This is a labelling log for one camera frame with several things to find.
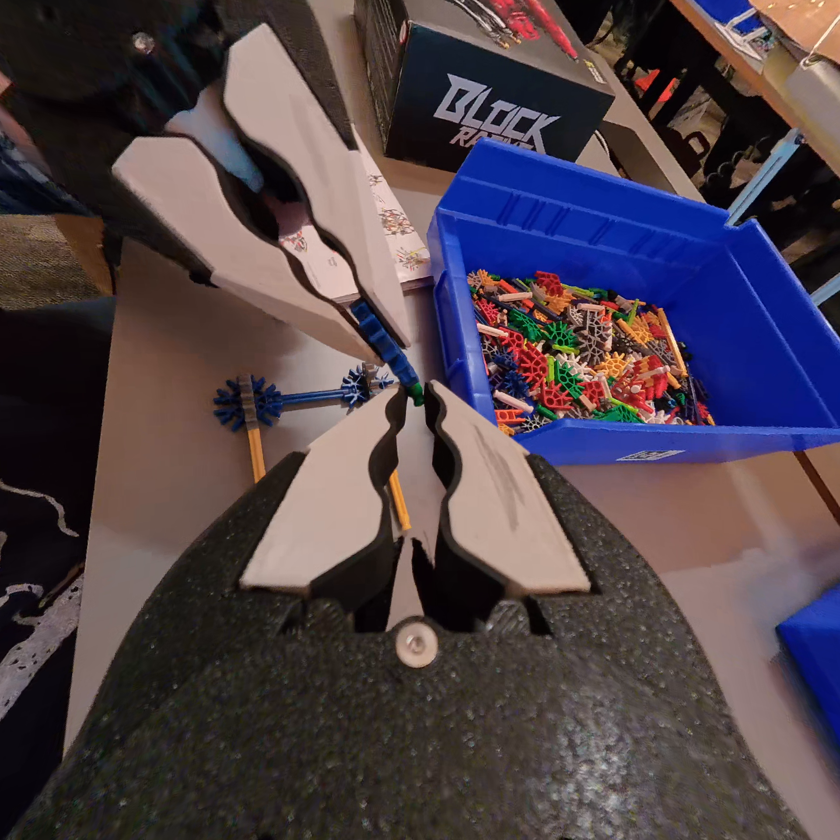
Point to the person's left forearm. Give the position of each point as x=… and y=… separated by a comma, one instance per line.
x=26, y=177

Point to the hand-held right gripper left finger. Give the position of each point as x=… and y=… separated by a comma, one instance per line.
x=315, y=518

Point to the empty blue plastic bin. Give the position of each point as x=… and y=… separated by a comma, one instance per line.
x=814, y=656

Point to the pile of colourful construction pieces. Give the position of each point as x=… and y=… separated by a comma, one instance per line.
x=590, y=354

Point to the blue plastic rod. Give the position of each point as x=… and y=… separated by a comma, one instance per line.
x=312, y=396

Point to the wooden work table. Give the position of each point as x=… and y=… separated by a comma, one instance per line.
x=741, y=59

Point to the blue connector stack green tip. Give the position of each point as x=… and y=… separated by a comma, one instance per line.
x=377, y=334

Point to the white instruction booklet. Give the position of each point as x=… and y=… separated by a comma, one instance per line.
x=394, y=229

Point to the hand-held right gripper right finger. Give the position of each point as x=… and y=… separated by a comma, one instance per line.
x=512, y=518

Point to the wooden cabinet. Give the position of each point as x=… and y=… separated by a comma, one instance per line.
x=85, y=249

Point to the orange striped cone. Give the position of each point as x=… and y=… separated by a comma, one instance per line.
x=649, y=82

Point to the black printed cardboard box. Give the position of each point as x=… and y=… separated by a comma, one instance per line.
x=459, y=79

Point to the person's dark printed t-shirt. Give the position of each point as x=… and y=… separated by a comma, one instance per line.
x=39, y=590

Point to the blue plastic bin with pieces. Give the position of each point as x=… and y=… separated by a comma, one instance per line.
x=590, y=197

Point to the blue grey connector hub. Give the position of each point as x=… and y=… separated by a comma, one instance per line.
x=246, y=400
x=359, y=384

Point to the light blue metal frame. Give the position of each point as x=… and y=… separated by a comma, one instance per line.
x=764, y=174

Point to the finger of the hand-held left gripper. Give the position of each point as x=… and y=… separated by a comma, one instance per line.
x=197, y=210
x=302, y=131

